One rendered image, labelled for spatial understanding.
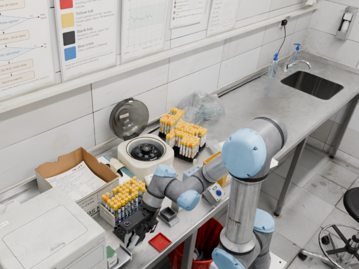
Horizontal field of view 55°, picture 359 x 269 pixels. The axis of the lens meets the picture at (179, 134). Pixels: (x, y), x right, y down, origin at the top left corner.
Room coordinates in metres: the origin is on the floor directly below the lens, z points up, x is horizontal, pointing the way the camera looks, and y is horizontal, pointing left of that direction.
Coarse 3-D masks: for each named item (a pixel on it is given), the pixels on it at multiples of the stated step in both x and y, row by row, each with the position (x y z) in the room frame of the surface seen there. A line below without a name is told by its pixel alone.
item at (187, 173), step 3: (195, 165) 1.29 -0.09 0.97; (198, 165) 1.29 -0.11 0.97; (192, 168) 1.27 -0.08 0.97; (195, 168) 1.27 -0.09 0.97; (198, 168) 1.27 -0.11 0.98; (186, 171) 1.24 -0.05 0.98; (189, 171) 1.24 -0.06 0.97; (192, 171) 1.25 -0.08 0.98; (195, 171) 1.25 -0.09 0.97; (183, 174) 1.23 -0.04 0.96; (186, 174) 1.22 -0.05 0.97; (189, 174) 1.22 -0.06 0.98; (183, 177) 1.23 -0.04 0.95; (186, 177) 1.22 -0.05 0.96; (183, 180) 1.23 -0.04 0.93
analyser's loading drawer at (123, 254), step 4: (120, 244) 0.83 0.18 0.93; (120, 248) 0.83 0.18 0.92; (124, 248) 0.81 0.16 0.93; (116, 252) 0.81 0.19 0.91; (120, 252) 0.81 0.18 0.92; (124, 252) 0.81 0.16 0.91; (128, 252) 0.80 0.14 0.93; (120, 256) 0.79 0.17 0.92; (124, 256) 0.79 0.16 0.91; (128, 256) 0.79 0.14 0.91; (120, 260) 0.77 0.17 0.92; (124, 260) 0.78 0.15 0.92; (116, 264) 0.75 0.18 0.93; (120, 264) 0.76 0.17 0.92; (108, 268) 0.72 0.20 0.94; (112, 268) 0.73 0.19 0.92; (116, 268) 0.74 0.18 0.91
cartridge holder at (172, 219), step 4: (164, 208) 1.08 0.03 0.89; (168, 208) 1.07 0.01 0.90; (160, 212) 1.03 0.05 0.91; (164, 212) 1.05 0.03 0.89; (168, 212) 1.05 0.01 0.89; (172, 212) 1.05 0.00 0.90; (160, 216) 1.03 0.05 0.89; (164, 216) 1.02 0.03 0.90; (168, 216) 1.03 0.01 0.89; (172, 216) 1.02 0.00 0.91; (176, 216) 1.04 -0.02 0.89; (164, 220) 1.01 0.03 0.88; (168, 220) 1.00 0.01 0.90; (172, 220) 1.01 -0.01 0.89; (176, 220) 1.01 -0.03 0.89; (168, 224) 1.00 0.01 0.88; (172, 224) 0.99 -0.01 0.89
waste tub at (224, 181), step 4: (220, 152) 1.42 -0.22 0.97; (212, 156) 1.38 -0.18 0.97; (204, 160) 1.34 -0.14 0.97; (208, 160) 1.36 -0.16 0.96; (204, 164) 1.33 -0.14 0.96; (224, 176) 1.26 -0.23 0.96; (228, 176) 1.28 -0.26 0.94; (220, 180) 1.26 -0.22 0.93; (224, 180) 1.26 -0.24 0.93; (228, 180) 1.29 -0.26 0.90; (220, 184) 1.25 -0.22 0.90; (224, 184) 1.27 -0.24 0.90
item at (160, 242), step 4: (160, 232) 0.95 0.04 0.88; (156, 236) 0.93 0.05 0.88; (160, 236) 0.93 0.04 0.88; (164, 236) 0.93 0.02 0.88; (152, 240) 0.91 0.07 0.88; (156, 240) 0.91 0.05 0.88; (160, 240) 0.91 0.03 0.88; (164, 240) 0.91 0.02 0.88; (168, 240) 0.91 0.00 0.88; (152, 244) 0.88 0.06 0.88; (156, 244) 0.89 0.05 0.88; (160, 244) 0.89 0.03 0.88; (164, 244) 0.89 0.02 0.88; (168, 244) 0.89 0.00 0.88; (156, 248) 0.87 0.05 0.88; (160, 248) 0.87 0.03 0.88; (164, 248) 0.87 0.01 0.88
